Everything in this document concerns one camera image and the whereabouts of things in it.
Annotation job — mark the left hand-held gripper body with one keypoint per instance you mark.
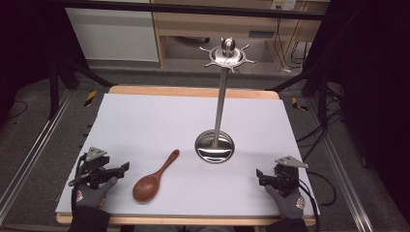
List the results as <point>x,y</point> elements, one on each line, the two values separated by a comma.
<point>95,161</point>

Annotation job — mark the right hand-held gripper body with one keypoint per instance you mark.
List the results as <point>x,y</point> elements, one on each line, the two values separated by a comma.
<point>286,175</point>

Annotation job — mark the person's right hand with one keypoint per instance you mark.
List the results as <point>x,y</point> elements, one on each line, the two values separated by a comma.
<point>290,204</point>

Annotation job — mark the person's left hand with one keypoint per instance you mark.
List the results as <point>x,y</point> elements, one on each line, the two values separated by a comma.
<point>93,195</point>

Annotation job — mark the brown wooden spoon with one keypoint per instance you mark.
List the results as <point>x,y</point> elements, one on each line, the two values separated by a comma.
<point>149,187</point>

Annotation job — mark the yellow black striped marker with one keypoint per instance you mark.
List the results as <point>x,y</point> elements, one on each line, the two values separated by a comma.
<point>298,104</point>
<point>90,98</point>

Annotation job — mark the white table mat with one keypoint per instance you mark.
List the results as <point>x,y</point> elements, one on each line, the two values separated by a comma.
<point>180,129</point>

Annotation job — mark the steel utensil stand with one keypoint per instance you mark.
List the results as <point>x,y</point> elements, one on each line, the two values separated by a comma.
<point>219,106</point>

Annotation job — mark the black metal stand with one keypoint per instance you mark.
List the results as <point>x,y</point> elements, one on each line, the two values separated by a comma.
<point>64,80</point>
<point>309,83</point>

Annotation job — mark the wooden table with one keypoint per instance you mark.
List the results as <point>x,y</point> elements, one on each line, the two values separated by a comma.
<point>193,92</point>

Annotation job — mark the white cabinet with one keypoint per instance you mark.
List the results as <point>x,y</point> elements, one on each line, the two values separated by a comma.
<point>112,35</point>

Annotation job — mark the light wooden desk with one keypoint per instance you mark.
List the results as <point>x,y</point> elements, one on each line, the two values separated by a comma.
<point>206,24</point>

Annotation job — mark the white power strip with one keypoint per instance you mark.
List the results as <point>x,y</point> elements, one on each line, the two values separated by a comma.
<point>283,4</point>

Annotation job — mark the aluminium floor rail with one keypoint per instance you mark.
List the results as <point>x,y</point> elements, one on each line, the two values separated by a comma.
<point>29,154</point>
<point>338,167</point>

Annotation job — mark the black frame bar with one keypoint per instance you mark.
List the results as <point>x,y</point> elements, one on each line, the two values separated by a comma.
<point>193,11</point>

